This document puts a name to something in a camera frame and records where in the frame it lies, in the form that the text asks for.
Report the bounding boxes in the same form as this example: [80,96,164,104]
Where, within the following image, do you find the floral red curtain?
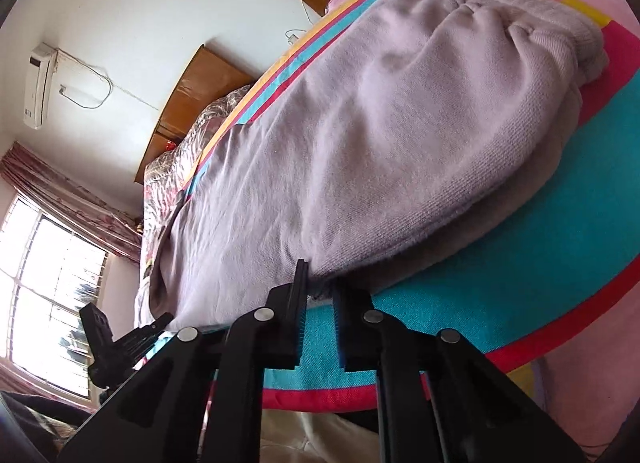
[1,142,142,264]

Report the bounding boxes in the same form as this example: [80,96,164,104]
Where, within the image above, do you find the pink floral bed sheet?
[402,0,639,453]

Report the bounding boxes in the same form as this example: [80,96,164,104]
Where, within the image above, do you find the floral satin quilt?
[134,84,252,327]

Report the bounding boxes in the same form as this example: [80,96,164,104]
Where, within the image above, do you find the white charger on nightstand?
[284,29,306,46]

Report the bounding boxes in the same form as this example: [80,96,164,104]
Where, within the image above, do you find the air conditioner power cable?
[54,47,162,112]

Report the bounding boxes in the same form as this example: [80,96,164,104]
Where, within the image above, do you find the left wooden headboard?
[134,45,254,185]

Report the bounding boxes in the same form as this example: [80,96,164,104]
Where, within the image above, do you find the white wall air conditioner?
[23,43,58,130]

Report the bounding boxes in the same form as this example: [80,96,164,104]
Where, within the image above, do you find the lilac sweatpants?
[134,0,608,329]

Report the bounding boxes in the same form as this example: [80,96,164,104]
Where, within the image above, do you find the rainbow striped blanket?
[144,0,640,413]

